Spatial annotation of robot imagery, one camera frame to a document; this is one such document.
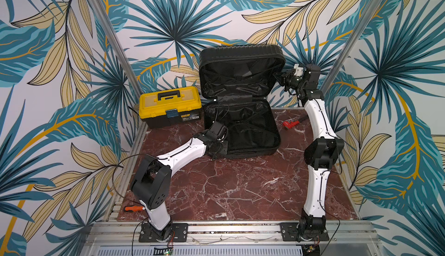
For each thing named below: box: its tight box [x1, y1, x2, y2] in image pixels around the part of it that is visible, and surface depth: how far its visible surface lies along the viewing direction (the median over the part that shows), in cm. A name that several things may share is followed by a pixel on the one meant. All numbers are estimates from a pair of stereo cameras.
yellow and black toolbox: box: [138, 85, 202, 130], surface depth 102 cm
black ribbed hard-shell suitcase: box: [198, 45, 287, 159], surface depth 103 cm
